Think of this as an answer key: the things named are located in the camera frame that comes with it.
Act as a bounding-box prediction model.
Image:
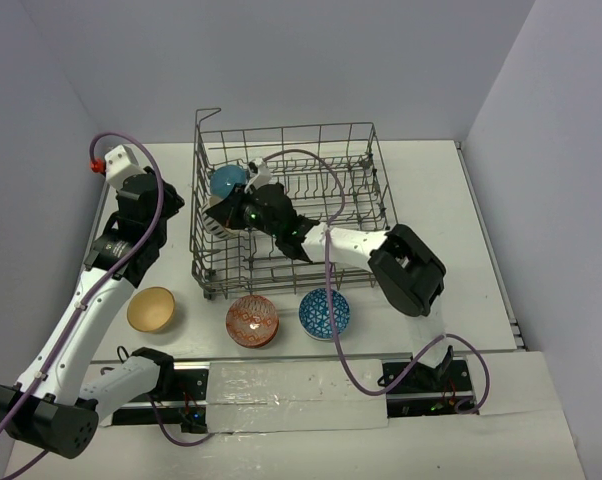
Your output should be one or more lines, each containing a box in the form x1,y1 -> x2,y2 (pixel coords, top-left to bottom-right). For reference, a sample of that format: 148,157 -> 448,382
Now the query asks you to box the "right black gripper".
207,183 -> 281,239

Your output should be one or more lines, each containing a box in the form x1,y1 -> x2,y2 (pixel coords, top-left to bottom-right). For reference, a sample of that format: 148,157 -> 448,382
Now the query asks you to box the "plain blue bowl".
210,165 -> 247,199

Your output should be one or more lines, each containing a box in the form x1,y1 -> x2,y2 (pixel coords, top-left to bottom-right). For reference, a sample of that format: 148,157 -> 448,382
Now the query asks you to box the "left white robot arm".
0,167 -> 184,459

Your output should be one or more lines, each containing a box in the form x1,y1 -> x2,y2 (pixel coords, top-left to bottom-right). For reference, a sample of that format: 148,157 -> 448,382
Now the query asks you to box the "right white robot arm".
202,184 -> 452,391

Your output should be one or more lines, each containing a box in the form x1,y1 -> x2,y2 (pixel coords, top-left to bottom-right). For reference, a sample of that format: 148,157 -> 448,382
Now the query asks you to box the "yellow bowl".
126,287 -> 176,333

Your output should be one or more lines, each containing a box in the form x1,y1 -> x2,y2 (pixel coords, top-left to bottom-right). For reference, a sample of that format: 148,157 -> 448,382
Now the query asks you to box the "red patterned bowl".
225,295 -> 280,349

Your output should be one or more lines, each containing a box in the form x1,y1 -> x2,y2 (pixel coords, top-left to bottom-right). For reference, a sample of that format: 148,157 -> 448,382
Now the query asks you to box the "blue patterned bowl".
298,288 -> 351,341

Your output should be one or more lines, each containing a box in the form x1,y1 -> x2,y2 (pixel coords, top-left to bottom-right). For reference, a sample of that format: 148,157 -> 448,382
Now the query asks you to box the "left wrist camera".
90,145 -> 145,191

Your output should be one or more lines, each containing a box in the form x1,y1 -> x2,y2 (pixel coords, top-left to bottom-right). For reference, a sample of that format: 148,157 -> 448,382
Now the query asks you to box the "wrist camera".
90,145 -> 145,191
245,158 -> 272,193

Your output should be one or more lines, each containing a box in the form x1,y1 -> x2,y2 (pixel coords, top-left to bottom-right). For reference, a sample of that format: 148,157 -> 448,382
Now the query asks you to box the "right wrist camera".
245,158 -> 272,193

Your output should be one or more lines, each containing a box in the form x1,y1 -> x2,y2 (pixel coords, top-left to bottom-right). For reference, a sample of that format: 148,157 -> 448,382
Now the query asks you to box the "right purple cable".
263,148 -> 493,416

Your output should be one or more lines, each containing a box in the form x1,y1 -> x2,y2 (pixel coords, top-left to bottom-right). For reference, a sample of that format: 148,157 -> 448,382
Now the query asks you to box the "grey wire dish rack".
190,108 -> 397,300

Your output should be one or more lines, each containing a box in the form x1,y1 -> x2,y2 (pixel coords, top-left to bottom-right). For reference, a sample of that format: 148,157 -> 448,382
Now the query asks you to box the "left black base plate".
110,365 -> 209,435

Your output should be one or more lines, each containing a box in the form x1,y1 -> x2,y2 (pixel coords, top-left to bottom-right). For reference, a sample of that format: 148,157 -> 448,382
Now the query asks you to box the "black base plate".
386,358 -> 475,418
110,365 -> 209,435

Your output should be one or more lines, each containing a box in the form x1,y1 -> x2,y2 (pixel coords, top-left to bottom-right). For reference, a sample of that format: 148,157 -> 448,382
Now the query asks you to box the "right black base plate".
386,358 -> 475,418

